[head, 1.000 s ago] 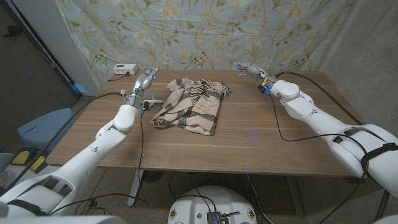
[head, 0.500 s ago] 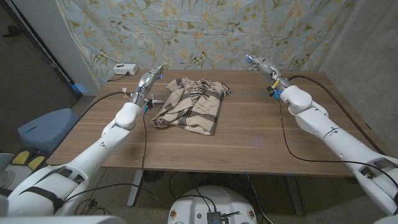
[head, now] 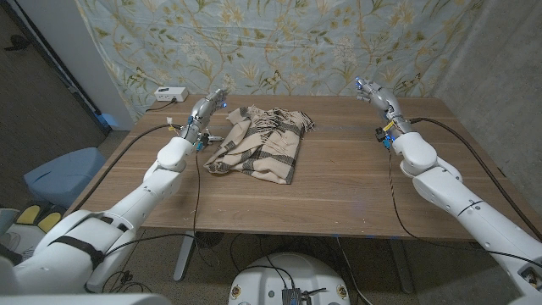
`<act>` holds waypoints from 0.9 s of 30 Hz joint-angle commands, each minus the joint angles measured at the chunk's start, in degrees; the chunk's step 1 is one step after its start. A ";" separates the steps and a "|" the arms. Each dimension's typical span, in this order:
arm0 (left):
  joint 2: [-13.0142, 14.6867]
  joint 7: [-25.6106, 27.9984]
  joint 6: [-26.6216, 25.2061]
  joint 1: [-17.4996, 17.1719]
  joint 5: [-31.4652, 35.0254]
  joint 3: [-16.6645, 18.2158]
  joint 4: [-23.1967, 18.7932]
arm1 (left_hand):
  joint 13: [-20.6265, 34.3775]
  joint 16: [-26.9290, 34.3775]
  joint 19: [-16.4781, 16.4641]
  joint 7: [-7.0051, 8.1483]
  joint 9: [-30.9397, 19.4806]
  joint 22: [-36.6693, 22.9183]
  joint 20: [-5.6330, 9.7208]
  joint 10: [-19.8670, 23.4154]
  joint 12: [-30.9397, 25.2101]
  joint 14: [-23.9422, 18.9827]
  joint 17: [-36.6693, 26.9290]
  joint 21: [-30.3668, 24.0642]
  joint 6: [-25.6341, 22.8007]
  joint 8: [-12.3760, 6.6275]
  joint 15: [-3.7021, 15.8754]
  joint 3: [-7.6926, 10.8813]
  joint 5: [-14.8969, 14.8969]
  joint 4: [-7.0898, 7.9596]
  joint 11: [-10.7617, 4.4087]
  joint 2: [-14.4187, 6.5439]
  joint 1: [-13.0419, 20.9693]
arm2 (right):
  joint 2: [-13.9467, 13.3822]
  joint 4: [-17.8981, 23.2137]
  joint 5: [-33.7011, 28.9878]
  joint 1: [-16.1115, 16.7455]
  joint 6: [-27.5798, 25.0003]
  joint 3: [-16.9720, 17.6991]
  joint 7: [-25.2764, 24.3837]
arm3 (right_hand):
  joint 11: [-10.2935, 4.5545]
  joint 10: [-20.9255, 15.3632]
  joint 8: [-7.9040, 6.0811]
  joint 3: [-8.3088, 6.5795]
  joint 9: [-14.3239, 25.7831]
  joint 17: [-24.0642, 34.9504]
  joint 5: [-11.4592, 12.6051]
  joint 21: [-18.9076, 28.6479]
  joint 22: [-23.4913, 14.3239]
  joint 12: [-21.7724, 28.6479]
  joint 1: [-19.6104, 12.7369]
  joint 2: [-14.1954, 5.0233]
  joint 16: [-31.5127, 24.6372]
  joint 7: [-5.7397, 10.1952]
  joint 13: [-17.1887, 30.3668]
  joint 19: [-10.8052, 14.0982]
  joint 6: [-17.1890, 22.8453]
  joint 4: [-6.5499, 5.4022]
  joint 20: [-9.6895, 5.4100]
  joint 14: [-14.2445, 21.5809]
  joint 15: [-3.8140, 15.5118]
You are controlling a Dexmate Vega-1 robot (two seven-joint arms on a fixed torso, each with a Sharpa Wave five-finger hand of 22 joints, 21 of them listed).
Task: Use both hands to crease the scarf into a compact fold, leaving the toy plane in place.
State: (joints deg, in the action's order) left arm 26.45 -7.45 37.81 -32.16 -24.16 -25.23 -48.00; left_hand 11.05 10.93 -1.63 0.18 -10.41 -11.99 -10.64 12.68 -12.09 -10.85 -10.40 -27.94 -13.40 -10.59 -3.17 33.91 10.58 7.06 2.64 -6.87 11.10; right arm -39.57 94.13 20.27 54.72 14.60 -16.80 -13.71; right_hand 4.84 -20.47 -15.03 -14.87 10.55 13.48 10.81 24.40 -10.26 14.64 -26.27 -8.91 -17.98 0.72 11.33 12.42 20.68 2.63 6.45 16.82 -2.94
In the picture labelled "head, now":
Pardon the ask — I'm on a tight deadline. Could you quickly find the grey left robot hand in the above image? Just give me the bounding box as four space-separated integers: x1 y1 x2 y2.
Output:
187 87 229 136

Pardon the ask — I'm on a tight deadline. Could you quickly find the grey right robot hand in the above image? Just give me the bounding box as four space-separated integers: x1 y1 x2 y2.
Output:
354 76 404 125

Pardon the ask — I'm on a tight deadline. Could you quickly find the beige plaid scarf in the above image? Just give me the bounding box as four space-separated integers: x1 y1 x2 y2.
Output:
202 105 317 186

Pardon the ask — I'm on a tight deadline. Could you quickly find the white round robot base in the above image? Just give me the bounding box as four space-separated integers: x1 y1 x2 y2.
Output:
227 252 351 305

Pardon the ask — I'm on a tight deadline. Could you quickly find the white power strip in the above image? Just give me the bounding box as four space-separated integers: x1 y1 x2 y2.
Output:
153 86 190 103

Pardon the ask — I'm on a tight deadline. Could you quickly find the floral printed backdrop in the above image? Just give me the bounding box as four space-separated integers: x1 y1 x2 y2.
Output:
75 0 486 124

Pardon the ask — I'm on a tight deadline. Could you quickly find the round black fan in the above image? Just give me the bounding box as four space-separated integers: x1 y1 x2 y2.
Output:
194 231 225 250

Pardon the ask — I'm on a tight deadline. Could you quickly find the white table leg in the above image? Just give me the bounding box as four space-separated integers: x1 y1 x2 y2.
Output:
173 230 198 283

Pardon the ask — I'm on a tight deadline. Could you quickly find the grey table leg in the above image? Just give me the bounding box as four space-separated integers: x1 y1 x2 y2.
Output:
389 239 416 294

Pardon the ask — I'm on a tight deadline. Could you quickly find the yellow black shoe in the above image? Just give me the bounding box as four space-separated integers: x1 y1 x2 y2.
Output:
14 202 42 226
36 209 65 236

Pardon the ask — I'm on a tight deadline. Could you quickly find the grey electronics box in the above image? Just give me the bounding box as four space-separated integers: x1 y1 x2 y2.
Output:
281 287 328 305

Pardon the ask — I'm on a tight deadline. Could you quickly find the black power strip cable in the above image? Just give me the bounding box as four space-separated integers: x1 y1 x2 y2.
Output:
145 99 178 114

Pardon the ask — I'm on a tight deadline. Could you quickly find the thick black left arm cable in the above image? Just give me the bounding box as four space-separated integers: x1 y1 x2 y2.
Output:
69 122 187 213

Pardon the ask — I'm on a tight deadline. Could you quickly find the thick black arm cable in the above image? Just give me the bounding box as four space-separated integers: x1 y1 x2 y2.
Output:
69 122 187 213
408 117 542 242

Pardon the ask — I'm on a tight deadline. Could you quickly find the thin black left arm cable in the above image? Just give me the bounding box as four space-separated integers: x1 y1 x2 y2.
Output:
103 147 203 258

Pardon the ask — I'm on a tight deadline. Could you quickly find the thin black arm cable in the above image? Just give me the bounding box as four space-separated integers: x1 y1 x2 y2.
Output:
387 147 542 269
103 147 203 258

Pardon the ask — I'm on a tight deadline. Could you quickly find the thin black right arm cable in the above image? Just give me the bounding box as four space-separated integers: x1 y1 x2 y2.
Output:
387 147 542 269

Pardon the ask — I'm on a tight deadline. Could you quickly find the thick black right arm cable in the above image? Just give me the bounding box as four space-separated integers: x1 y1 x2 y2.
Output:
408 117 542 242

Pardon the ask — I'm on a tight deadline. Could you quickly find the black looped base cable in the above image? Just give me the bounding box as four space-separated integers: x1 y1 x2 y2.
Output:
230 232 297 291

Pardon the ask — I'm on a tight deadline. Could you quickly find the grey floor cable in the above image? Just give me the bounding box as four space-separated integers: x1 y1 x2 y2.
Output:
335 236 374 305

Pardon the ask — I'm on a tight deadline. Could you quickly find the tangled black floor cable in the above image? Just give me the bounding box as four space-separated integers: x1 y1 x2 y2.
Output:
101 270 153 294

